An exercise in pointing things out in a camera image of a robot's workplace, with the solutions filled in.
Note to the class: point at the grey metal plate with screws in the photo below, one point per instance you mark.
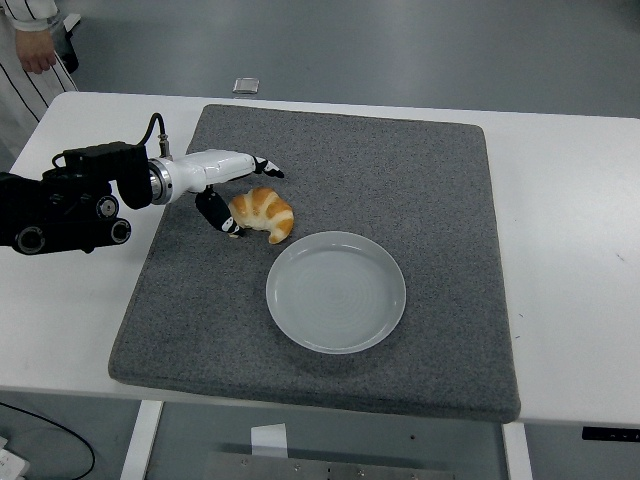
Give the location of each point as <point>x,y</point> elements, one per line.
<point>325,470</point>

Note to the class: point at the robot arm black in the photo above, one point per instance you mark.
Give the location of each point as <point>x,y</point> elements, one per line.
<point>65,200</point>

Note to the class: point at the grey fabric mat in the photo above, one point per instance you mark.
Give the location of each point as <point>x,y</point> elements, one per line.
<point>425,225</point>

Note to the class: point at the white tape strip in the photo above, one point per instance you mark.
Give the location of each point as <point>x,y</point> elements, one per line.
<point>269,440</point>

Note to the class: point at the croissant bread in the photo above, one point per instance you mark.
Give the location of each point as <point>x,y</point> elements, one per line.
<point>265,205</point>

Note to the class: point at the black table control panel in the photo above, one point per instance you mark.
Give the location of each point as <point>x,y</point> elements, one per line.
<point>610,433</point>

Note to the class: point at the white power strip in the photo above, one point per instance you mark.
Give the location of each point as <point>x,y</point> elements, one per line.
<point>11,460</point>

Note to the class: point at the round grey plate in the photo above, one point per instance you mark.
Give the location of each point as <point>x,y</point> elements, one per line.
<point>335,295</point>

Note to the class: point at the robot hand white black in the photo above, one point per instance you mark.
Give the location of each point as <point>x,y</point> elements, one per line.
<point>215,165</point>

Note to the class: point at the white table leg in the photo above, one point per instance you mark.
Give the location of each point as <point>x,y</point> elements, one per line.
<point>516,452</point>
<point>142,440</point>

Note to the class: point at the small silver square cover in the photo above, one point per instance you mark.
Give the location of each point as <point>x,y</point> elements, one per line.
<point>245,85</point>

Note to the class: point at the black equipment base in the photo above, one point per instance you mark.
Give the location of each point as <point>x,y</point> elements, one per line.
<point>72,50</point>

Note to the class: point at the person's hand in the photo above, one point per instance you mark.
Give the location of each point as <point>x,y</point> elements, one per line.
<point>35,55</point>

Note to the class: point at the person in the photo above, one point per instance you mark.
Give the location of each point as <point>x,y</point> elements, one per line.
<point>15,95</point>

